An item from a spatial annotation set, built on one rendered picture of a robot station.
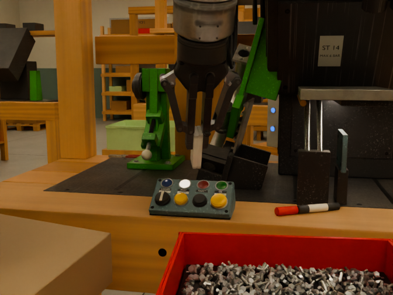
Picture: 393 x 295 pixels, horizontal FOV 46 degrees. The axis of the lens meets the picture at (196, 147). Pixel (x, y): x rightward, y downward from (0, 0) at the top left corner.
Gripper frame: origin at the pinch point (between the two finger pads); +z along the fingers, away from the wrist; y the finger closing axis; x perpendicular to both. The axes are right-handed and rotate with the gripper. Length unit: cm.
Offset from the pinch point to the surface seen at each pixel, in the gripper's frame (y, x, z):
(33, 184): -35, 32, 31
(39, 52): -221, 1105, 448
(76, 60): -26, 75, 17
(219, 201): 4.1, -3.3, 9.5
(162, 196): -5.7, 0.2, 10.8
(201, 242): -1.3, -15.9, 6.3
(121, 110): -20, 904, 512
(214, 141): 8.6, 23.9, 15.1
